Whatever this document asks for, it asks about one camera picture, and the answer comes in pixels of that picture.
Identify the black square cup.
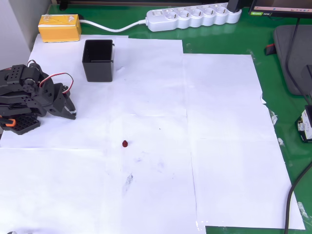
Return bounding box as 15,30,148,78
82,39,115,83

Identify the white power cable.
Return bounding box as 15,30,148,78
79,19,148,33

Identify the grey laptop sleeve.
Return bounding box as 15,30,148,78
273,24,312,96

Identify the thick black cable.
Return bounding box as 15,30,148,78
284,162,312,234

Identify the black plug adapter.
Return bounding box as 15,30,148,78
228,0,244,13

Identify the thin black cable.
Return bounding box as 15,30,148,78
285,17,312,105

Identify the small labelled device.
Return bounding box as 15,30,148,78
294,104,312,144

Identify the yellow cardboard box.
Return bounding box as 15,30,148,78
38,14,82,43

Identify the red white servo wire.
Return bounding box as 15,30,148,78
26,59,75,95

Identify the orange black clamp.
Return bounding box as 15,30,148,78
0,116,17,127

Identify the black laptop with green sticker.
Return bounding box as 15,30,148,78
248,0,312,18

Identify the white power strip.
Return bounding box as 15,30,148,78
145,3,242,32

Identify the green desk mat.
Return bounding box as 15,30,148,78
47,0,312,234

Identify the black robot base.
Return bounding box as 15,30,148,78
0,107,41,136

